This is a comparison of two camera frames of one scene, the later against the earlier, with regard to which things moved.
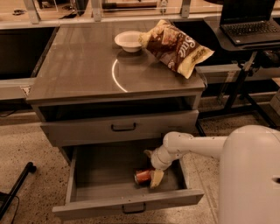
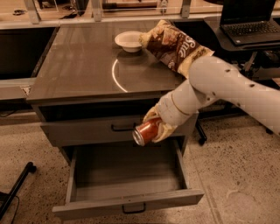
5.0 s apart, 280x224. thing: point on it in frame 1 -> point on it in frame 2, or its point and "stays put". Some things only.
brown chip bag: (174, 48) stays put
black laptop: (249, 21) stays put
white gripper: (158, 160) -> (166, 110)
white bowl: (129, 40) stays put
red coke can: (143, 177) -> (145, 132)
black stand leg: (5, 199) stays put
